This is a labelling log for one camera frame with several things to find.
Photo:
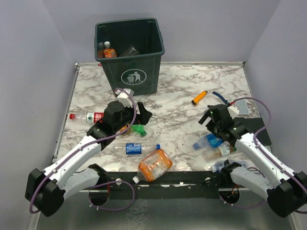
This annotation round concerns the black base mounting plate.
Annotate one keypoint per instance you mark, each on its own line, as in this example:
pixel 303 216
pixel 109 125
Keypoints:
pixel 172 185

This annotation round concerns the clear glass-like jar bottle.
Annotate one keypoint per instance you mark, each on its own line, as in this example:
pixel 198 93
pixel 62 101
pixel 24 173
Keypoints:
pixel 130 51

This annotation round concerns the grey white power bank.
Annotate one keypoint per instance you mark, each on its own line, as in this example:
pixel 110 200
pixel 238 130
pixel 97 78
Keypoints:
pixel 243 107

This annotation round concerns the blue handled pliers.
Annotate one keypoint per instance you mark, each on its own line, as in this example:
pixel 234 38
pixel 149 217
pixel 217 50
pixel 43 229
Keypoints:
pixel 221 97

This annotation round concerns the dark green trash bin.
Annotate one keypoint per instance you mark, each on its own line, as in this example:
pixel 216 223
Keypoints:
pixel 141 72

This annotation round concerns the small orange tea bottle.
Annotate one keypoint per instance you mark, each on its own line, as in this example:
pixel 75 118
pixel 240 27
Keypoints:
pixel 126 130

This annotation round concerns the large orange juice bottle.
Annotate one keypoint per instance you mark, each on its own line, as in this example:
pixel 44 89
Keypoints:
pixel 153 166
pixel 109 52

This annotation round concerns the small clear blue cap bottle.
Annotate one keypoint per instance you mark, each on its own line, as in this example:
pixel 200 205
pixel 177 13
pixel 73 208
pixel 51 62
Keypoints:
pixel 220 164

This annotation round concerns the yellow utility knife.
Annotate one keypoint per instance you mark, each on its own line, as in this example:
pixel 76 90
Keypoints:
pixel 196 100

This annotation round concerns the red cap water bottle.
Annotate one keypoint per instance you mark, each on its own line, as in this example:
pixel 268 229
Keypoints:
pixel 86 118

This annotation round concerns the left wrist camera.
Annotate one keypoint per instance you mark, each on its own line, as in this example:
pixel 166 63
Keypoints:
pixel 123 97

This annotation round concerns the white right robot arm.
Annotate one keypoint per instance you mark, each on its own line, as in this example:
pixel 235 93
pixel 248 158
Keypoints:
pixel 284 190

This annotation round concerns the light blue label bottle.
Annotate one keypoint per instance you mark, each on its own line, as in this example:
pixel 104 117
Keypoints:
pixel 207 141

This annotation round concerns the green plastic bottle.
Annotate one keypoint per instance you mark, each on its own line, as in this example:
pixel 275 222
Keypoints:
pixel 139 129

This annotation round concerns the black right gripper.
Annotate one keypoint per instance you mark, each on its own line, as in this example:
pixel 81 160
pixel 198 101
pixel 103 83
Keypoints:
pixel 205 117

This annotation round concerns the green cap milk tea bottle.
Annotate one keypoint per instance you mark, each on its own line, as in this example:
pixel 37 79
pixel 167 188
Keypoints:
pixel 218 152

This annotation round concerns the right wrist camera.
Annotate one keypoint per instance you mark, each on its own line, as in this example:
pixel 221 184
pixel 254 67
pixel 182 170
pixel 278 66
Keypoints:
pixel 233 111

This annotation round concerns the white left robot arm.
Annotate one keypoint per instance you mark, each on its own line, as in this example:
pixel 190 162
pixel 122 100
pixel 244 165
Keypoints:
pixel 47 190

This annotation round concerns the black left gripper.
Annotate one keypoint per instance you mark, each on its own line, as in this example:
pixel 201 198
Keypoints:
pixel 143 118

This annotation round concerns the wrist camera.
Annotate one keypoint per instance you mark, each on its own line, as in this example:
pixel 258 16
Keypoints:
pixel 123 97
pixel 233 111

